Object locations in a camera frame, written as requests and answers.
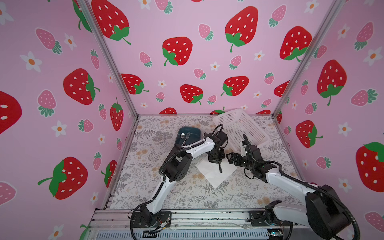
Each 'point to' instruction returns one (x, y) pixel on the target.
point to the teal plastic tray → (195, 135)
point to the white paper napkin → (211, 171)
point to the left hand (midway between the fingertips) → (223, 162)
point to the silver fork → (187, 137)
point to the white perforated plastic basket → (237, 123)
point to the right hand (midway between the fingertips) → (231, 156)
